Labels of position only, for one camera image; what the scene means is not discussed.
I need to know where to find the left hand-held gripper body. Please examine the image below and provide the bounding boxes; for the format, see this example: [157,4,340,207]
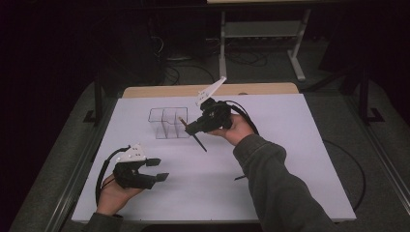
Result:
[112,143,160,190]

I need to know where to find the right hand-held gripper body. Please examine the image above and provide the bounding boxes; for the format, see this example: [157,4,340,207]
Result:
[192,75,234,133]

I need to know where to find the thin brush with orange end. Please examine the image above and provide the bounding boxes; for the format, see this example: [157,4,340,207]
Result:
[178,116,208,153]

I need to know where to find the clear plastic organizer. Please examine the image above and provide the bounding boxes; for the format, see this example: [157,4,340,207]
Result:
[147,106,191,140]

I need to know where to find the person's right hand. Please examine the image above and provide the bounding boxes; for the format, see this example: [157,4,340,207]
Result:
[207,113,256,147]

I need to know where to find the person's left hand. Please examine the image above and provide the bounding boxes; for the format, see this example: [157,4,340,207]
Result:
[96,173,145,218]

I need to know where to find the desk with white metal legs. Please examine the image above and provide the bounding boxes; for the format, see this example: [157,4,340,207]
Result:
[206,0,343,83]

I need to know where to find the white table board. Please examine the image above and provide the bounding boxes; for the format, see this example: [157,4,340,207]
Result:
[71,93,358,223]

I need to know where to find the black metal stand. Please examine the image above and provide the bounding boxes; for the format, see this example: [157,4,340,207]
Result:
[82,76,104,126]
[358,67,386,126]

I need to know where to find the left hand-held gripper black cable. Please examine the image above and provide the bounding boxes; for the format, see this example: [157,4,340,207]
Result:
[95,145,132,208]

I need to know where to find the hand-held gripper black cable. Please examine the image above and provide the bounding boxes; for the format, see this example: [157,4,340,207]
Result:
[221,99,260,136]
[95,145,132,208]

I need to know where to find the right hand-held gripper black cable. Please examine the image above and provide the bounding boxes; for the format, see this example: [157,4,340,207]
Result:
[221,99,260,136]

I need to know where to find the black floor cable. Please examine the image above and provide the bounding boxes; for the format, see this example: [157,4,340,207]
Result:
[161,63,217,86]

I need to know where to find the grey metal frame rail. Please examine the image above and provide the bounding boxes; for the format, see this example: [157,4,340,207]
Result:
[343,96,410,207]
[44,96,118,232]

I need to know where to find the tangled dark floor cables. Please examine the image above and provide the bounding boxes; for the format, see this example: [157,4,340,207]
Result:
[224,50,269,68]

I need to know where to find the long looping black cable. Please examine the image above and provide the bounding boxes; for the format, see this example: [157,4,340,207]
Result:
[322,139,367,212]

